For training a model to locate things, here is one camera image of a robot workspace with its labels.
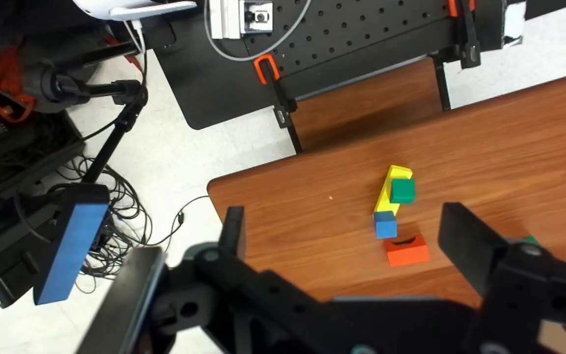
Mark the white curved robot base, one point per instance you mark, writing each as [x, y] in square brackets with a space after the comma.
[133, 6]

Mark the black tripod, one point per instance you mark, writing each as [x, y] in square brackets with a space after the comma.
[113, 99]

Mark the black table leg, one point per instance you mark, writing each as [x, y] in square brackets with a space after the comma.
[296, 134]
[441, 81]

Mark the wooden lower table shelf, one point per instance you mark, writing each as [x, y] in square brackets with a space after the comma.
[369, 104]

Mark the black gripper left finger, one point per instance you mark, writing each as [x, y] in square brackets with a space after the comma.
[233, 228]

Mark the green wooden cube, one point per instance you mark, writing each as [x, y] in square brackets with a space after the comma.
[404, 191]

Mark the black storage case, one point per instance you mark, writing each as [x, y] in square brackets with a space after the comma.
[21, 158]

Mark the orange wooden arch block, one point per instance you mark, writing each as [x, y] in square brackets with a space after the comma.
[408, 254]

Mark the white grey electronics box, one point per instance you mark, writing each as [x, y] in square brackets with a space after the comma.
[237, 16]

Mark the red fabric bag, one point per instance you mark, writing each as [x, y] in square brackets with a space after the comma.
[5, 89]

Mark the blue flat box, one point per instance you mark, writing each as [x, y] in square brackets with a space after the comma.
[74, 252]

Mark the yellow stepped wooden block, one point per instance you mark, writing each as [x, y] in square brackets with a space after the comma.
[386, 197]

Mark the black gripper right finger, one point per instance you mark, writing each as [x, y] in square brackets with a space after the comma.
[473, 246]

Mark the blue wooden cube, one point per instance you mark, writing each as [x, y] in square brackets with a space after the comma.
[386, 226]

